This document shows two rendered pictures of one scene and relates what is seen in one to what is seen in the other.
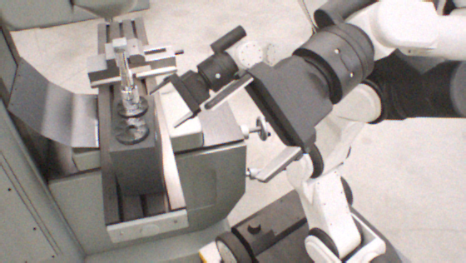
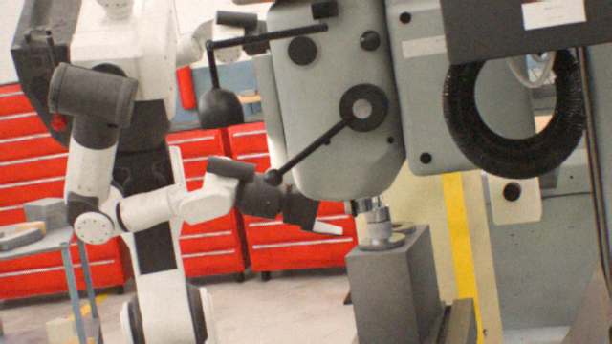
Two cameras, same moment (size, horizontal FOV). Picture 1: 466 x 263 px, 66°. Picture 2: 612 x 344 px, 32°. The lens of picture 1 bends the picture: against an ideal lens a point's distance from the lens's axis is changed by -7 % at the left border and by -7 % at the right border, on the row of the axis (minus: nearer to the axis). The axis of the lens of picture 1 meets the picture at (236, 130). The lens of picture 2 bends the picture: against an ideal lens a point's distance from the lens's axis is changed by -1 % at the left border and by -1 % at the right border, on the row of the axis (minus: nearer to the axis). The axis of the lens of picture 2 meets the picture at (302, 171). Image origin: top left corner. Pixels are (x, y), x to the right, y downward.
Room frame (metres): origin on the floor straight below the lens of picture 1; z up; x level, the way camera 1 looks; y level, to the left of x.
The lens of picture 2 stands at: (2.63, 1.15, 1.61)
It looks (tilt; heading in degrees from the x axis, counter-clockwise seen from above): 8 degrees down; 209
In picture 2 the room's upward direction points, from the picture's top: 9 degrees counter-clockwise
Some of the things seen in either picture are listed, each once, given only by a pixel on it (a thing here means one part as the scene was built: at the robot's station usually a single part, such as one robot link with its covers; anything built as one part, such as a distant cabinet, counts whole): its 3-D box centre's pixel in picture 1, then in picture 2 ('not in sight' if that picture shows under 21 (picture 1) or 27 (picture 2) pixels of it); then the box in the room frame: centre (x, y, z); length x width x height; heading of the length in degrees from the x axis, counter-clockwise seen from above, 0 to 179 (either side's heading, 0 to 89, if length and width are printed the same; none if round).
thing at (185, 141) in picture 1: (135, 124); not in sight; (1.11, 0.40, 0.82); 0.50 x 0.35 x 0.12; 106
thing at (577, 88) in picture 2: not in sight; (513, 96); (1.23, 0.71, 1.45); 0.18 x 0.16 x 0.21; 106
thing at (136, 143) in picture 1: (138, 142); (394, 282); (0.77, 0.28, 1.06); 0.22 x 0.12 x 0.20; 10
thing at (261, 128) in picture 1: (254, 130); not in sight; (1.25, -0.08, 0.66); 0.16 x 0.12 x 0.12; 106
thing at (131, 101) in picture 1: (130, 97); (379, 225); (0.82, 0.29, 1.19); 0.05 x 0.05 x 0.06
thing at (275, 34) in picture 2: not in sight; (267, 36); (1.30, 0.39, 1.58); 0.17 x 0.01 x 0.01; 115
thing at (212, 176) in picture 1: (154, 181); not in sight; (1.12, 0.38, 0.46); 0.80 x 0.30 x 0.60; 106
